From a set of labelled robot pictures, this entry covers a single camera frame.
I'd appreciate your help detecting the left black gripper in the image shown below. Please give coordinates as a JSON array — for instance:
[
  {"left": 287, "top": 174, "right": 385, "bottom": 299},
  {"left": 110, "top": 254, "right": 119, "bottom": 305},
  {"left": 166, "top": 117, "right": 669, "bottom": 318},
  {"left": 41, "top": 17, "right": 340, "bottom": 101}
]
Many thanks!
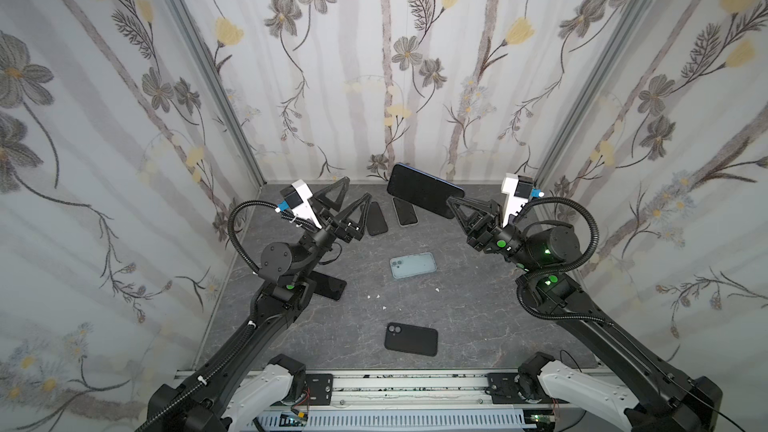
[{"left": 291, "top": 179, "right": 364, "bottom": 281}]

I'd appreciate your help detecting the black phone case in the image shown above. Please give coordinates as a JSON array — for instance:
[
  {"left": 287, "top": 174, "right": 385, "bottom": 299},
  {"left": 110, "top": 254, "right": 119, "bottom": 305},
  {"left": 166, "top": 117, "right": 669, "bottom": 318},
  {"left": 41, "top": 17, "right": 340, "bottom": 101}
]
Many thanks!
[
  {"left": 366, "top": 201, "right": 389, "bottom": 237},
  {"left": 384, "top": 322, "right": 439, "bottom": 357}
]

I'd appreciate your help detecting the black phone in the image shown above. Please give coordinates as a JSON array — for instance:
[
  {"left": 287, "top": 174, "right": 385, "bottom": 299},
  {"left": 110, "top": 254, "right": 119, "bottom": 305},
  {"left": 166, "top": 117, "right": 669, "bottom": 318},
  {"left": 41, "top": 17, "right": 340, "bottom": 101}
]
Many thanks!
[
  {"left": 309, "top": 271, "right": 347, "bottom": 301},
  {"left": 387, "top": 163, "right": 465, "bottom": 219},
  {"left": 392, "top": 197, "right": 418, "bottom": 227}
]

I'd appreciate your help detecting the pale blue phone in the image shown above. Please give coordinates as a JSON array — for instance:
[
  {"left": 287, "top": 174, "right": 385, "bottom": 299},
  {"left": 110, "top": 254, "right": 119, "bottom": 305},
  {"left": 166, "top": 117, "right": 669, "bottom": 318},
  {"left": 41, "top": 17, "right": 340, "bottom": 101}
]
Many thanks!
[{"left": 389, "top": 252, "right": 437, "bottom": 280}]

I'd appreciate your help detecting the black phone case front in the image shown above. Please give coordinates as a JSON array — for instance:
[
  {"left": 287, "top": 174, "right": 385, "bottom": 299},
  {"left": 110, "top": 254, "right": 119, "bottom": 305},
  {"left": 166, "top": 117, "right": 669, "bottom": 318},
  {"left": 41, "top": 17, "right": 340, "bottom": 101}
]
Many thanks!
[{"left": 384, "top": 322, "right": 439, "bottom": 357}]

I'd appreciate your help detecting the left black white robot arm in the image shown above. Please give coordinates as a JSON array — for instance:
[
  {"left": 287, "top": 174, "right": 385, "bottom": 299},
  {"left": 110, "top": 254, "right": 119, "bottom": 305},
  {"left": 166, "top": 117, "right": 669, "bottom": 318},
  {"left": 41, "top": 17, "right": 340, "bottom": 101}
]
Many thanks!
[{"left": 139, "top": 177, "right": 371, "bottom": 431}]

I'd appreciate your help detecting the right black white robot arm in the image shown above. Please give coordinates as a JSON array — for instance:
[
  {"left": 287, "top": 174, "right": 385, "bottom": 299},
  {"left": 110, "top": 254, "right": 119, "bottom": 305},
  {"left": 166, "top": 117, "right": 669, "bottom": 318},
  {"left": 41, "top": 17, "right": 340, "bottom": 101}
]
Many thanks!
[{"left": 447, "top": 197, "right": 723, "bottom": 431}]

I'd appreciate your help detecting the small green circuit board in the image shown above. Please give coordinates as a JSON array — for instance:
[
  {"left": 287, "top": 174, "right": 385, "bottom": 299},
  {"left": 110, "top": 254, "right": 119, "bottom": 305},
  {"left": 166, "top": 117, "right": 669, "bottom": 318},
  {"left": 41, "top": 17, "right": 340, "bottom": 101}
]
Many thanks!
[{"left": 278, "top": 411, "right": 308, "bottom": 428}]

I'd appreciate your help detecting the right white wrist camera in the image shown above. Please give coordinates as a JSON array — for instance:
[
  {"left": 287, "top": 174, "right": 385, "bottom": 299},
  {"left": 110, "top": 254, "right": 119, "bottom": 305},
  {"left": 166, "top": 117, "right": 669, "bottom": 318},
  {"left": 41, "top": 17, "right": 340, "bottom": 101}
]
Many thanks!
[{"left": 501, "top": 174, "right": 544, "bottom": 227}]

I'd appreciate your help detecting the right black cable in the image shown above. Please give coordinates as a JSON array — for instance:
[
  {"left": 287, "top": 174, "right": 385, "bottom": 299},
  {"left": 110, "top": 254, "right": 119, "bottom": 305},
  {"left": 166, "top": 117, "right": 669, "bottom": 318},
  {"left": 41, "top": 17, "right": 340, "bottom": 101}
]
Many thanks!
[{"left": 515, "top": 196, "right": 748, "bottom": 432}]

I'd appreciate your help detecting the left black corrugated cable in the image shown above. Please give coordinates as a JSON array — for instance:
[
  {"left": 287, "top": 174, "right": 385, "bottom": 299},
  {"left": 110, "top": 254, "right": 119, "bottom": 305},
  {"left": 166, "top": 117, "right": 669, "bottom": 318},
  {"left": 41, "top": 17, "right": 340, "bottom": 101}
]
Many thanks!
[{"left": 134, "top": 200, "right": 319, "bottom": 432}]

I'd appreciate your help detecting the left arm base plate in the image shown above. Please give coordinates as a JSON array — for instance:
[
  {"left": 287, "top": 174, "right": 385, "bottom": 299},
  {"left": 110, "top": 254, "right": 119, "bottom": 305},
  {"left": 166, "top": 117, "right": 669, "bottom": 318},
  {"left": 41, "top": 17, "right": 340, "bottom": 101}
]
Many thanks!
[{"left": 296, "top": 373, "right": 334, "bottom": 407}]

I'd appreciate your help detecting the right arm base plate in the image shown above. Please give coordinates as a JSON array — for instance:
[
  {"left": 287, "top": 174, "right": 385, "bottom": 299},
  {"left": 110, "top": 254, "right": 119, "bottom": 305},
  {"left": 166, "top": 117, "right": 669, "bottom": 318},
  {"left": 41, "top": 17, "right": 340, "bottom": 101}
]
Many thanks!
[{"left": 485, "top": 372, "right": 555, "bottom": 406}]

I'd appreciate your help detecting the aluminium front rail frame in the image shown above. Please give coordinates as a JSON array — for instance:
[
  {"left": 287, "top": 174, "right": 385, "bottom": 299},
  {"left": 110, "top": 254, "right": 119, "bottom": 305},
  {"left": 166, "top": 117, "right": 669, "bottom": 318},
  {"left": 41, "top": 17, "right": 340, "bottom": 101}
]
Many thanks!
[{"left": 157, "top": 368, "right": 661, "bottom": 432}]

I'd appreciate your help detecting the white slotted cable duct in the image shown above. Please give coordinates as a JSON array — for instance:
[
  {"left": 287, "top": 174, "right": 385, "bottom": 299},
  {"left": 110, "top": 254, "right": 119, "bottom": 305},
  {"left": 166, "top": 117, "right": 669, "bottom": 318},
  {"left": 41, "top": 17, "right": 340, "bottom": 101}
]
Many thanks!
[{"left": 241, "top": 409, "right": 537, "bottom": 431}]

